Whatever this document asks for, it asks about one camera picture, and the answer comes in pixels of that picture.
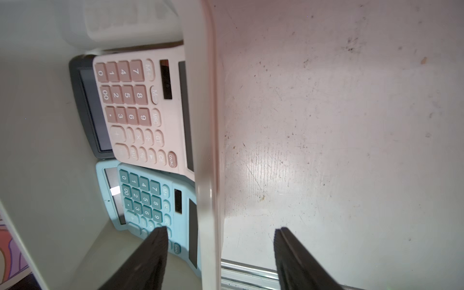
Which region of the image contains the cream plastic storage box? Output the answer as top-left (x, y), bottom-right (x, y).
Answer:
top-left (1, 1), bottom-right (224, 290)

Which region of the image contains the black calculator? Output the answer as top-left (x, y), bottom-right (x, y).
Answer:
top-left (68, 54), bottom-right (115, 160)

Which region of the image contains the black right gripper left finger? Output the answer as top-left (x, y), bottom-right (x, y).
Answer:
top-left (100, 227), bottom-right (169, 290)

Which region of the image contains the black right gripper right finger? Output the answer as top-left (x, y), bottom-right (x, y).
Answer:
top-left (274, 227), bottom-right (342, 290)

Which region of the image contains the light blue calculator face down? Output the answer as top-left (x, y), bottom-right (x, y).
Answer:
top-left (95, 159), bottom-right (201, 277)

